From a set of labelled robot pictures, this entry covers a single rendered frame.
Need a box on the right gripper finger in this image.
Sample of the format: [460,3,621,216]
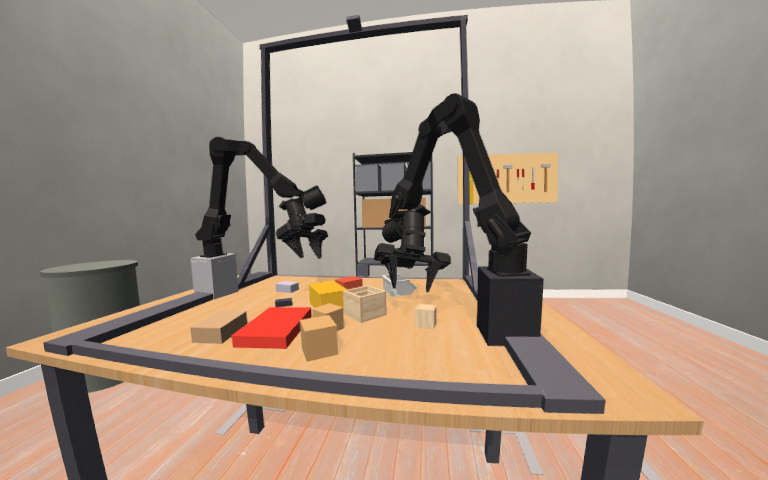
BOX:
[282,232,304,258]
[309,236,326,259]

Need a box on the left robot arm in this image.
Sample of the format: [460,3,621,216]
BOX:
[382,93,531,277]

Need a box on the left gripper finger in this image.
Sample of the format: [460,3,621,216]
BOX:
[426,262,445,292]
[381,255,397,288]

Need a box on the black metal gantry frame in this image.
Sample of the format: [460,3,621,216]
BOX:
[238,15,478,290]

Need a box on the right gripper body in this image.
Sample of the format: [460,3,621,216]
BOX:
[276,211,328,242]

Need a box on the white open box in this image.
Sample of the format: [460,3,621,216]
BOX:
[382,274,417,297]

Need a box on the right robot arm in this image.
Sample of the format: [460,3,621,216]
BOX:
[195,137,327,258]

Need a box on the yellow rectangular block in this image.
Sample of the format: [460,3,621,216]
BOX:
[309,281,347,308]

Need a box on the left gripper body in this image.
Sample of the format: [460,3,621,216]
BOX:
[374,227,451,270]

